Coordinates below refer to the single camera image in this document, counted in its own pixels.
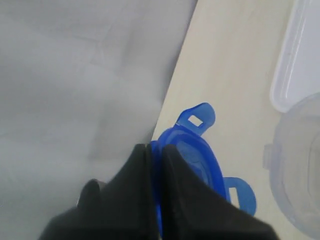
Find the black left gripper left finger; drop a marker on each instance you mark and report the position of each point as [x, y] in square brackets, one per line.
[122, 209]

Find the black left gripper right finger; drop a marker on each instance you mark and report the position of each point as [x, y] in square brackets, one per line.
[193, 211]

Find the blue container lid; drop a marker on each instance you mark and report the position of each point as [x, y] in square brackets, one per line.
[186, 136]

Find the clear plastic container with label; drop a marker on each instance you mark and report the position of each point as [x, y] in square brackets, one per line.
[293, 162]

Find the white backdrop curtain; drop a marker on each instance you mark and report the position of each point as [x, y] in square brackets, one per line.
[81, 81]

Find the white plastic tray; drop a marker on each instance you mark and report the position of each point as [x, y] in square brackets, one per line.
[297, 72]

